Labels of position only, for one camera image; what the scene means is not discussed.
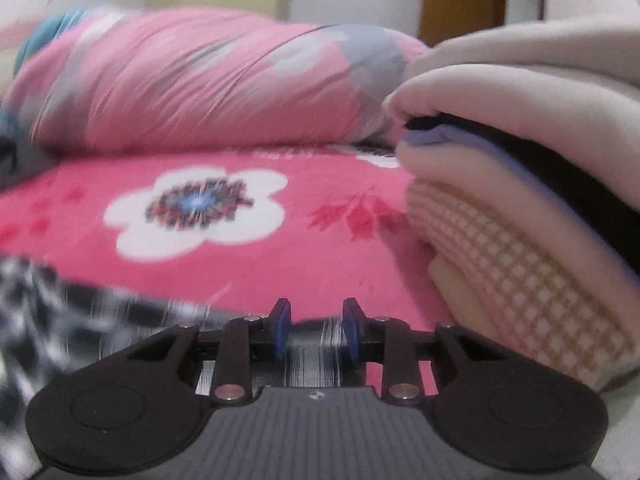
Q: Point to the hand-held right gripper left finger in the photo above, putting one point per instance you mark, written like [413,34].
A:
[282,330]

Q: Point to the black white plaid pants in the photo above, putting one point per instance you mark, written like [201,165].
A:
[45,310]

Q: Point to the pink floral duvet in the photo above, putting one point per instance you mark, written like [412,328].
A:
[175,75]

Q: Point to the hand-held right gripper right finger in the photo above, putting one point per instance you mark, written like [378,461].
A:
[350,330]

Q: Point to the stack of folded clothes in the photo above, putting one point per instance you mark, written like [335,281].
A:
[500,95]

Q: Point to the dark grey garment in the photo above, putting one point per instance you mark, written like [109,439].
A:
[25,160]

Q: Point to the teal striped quilt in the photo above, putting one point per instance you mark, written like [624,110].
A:
[40,35]

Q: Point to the pink floral blanket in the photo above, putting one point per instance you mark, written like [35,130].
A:
[310,260]

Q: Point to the brown wooden door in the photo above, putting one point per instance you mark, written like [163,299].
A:
[460,0]

